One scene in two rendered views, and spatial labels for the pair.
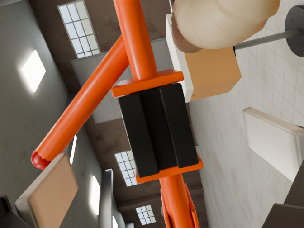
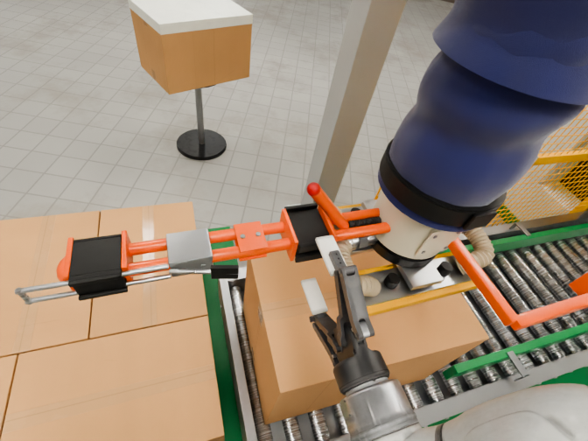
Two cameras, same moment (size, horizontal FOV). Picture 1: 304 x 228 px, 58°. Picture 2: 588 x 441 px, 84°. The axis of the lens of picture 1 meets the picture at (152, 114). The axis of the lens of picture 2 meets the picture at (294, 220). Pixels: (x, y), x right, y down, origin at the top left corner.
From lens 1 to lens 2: 55 cm
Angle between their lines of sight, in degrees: 60
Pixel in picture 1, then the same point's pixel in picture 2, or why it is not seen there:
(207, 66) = (186, 56)
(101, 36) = not seen: outside the picture
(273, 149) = (315, 299)
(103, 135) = not seen: outside the picture
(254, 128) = (314, 287)
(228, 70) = (178, 80)
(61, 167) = (333, 247)
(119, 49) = (344, 225)
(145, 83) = not seen: hidden behind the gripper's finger
